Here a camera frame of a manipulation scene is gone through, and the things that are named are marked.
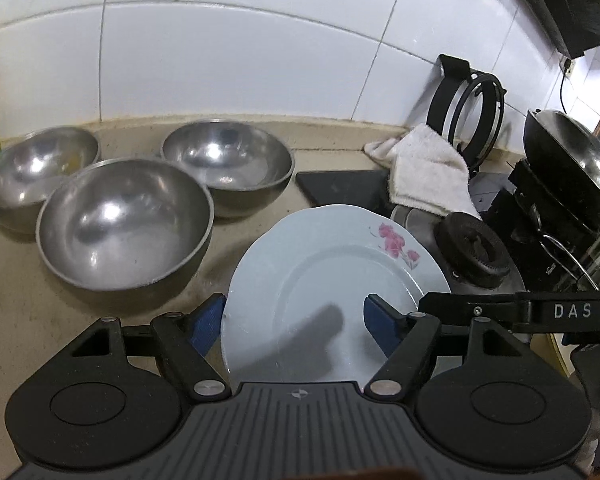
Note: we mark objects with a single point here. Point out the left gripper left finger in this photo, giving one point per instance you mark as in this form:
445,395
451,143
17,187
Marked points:
115,393

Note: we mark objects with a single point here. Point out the black stove top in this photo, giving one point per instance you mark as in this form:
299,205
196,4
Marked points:
369,189

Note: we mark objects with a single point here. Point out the white dish towel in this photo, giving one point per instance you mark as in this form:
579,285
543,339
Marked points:
425,172

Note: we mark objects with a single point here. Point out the steel pot lid black knob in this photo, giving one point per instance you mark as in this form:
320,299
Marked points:
471,256

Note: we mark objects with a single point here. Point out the steel bowl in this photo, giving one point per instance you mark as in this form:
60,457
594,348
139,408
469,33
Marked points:
33,168
244,167
125,224

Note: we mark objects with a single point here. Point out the black wok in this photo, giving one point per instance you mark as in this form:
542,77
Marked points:
555,142

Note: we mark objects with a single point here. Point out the black wall ring holder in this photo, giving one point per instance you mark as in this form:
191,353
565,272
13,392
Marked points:
461,89

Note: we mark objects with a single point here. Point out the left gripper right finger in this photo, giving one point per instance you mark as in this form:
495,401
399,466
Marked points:
476,392

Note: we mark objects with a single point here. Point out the pink flower plate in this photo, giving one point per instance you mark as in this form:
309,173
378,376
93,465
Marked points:
294,310

